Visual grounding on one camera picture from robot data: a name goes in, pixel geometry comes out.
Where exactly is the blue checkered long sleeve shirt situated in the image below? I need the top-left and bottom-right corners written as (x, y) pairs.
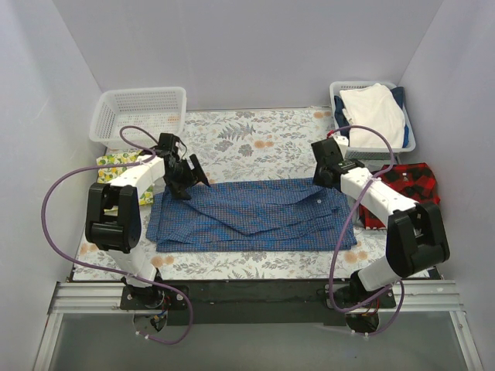
top-left (146, 179), bottom-right (357, 253)

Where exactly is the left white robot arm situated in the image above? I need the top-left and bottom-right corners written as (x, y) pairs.
top-left (85, 133), bottom-right (209, 309)

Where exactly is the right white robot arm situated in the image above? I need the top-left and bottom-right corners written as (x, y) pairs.
top-left (311, 135), bottom-right (450, 311)

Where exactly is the right white plastic basket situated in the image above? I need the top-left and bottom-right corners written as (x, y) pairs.
top-left (329, 81), bottom-right (415, 159)

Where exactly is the white plastic basket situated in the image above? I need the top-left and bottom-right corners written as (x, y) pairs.
top-left (89, 87), bottom-right (186, 150)
top-left (329, 81), bottom-right (415, 159)

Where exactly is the lemon print folded cloth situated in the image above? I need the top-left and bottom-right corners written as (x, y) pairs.
top-left (96, 151), bottom-right (154, 206)

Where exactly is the white folded shirt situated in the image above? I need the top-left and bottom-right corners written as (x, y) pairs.
top-left (339, 83), bottom-right (407, 150)

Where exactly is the left white plastic basket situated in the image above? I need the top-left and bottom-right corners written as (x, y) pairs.
top-left (89, 87), bottom-right (186, 150)

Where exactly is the red black plaid shirt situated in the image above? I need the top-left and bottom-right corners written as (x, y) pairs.
top-left (357, 162), bottom-right (442, 231)

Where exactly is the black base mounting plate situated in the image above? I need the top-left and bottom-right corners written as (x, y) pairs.
top-left (119, 278), bottom-right (398, 328)

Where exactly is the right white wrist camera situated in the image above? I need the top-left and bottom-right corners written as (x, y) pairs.
top-left (327, 133), bottom-right (349, 151)

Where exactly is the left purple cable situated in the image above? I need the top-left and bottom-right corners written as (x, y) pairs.
top-left (40, 125), bottom-right (194, 344)

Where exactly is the aluminium frame rail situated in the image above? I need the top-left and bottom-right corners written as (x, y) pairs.
top-left (48, 281), bottom-right (135, 315)

